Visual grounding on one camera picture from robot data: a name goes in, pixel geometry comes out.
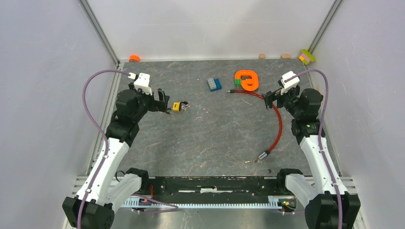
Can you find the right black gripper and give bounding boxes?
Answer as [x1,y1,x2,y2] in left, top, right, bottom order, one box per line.
[262,84,303,119]

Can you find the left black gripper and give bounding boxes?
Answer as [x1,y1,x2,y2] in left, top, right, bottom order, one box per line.
[128,83,169,122]

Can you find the yellow black padlock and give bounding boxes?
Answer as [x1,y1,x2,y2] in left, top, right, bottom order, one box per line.
[171,101,189,112]

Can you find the red cable loop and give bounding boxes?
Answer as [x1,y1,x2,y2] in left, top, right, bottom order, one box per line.
[225,90,284,161]

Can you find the small silver key bunch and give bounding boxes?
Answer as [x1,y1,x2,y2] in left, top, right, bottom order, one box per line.
[245,158,260,163]

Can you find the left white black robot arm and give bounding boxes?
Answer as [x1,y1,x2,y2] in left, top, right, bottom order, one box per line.
[62,88,170,229]

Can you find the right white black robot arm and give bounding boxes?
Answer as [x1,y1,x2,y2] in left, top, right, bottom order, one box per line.
[262,86,361,229]

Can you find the orange track on grey plate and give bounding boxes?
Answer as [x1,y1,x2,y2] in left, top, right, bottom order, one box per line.
[234,70,259,92]

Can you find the grey blue brick stack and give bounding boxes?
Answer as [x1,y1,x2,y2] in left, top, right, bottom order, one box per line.
[207,78,222,92]

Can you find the green pink yellow brick stack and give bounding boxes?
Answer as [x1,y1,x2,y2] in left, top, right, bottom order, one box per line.
[298,49,316,65]

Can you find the orange round cap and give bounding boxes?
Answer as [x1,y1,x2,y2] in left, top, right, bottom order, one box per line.
[128,55,140,62]

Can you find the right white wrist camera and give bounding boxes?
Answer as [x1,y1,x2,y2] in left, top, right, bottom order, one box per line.
[279,71,300,95]

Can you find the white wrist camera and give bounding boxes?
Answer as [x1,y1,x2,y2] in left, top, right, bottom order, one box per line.
[279,71,300,95]
[129,73,152,95]

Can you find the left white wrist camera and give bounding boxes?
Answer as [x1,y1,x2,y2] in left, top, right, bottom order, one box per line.
[129,73,152,95]

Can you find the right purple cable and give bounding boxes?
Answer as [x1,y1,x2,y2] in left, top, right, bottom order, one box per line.
[278,69,343,229]

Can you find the purple cable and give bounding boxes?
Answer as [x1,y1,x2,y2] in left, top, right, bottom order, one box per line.
[278,69,343,229]
[76,69,180,229]

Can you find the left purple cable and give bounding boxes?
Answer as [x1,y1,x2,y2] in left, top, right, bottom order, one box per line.
[76,69,180,229]

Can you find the light blue toothed cable duct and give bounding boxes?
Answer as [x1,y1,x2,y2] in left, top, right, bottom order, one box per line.
[121,197,282,209]

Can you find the aluminium frame rails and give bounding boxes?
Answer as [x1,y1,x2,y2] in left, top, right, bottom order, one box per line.
[62,0,126,229]

